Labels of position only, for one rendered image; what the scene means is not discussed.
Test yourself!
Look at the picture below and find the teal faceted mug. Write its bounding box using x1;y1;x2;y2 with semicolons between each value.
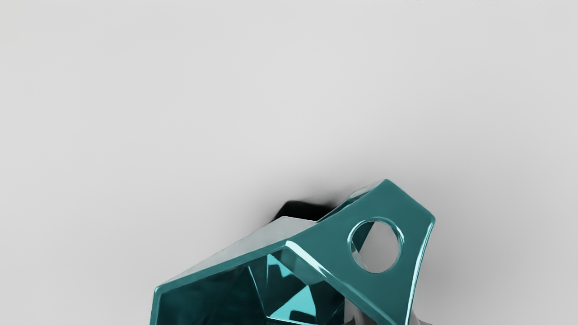
150;179;436;325

